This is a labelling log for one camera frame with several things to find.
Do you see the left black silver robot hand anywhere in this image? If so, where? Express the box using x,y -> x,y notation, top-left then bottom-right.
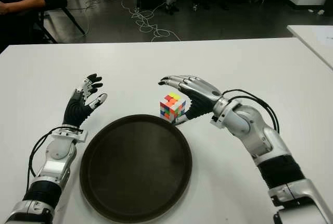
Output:
63,73 -> 108,129

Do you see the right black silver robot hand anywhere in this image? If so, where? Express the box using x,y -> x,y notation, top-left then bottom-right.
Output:
158,74 -> 224,126

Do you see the multicolour Rubik's cube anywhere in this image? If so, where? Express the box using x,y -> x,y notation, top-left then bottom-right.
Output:
159,92 -> 188,124

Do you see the round dark brown plate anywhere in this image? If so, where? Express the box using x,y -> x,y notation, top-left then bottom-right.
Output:
79,114 -> 194,222

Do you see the black chair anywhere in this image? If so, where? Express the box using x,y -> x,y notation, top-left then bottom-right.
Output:
36,0 -> 86,44

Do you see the seated person black shirt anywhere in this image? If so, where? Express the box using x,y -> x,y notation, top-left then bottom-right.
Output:
0,0 -> 69,51

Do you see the white side table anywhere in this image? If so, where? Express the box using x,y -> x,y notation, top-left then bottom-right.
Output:
286,24 -> 333,70

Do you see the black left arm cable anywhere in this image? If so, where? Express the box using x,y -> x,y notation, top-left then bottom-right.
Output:
27,127 -> 84,192

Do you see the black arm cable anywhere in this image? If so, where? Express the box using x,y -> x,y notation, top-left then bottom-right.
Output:
27,127 -> 84,192
222,88 -> 280,134

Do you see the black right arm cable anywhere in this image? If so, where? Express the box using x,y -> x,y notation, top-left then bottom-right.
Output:
222,88 -> 280,134

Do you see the white tangled floor cable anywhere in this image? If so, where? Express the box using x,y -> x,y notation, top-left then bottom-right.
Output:
85,0 -> 182,43

